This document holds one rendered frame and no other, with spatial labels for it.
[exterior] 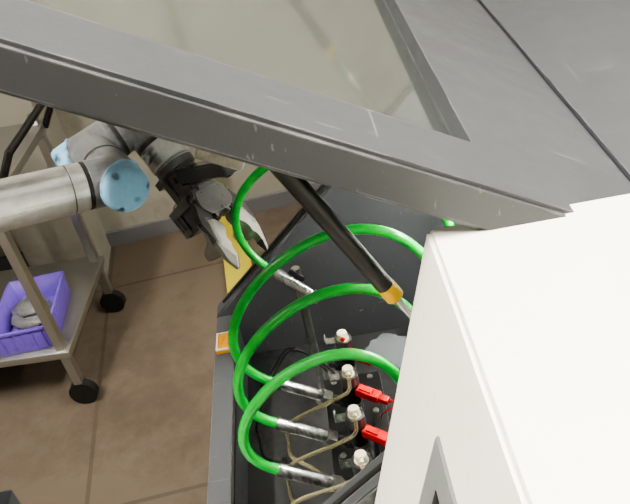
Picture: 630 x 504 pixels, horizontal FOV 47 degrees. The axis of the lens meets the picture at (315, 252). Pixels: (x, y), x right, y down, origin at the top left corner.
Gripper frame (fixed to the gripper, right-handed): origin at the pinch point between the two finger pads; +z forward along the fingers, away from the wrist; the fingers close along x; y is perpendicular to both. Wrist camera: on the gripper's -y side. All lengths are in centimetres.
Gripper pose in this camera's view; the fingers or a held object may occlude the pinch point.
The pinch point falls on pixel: (251, 251)
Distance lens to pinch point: 122.5
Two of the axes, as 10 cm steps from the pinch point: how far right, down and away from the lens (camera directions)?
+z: 6.1, 7.9, -0.4
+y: -5.7, 4.8, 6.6
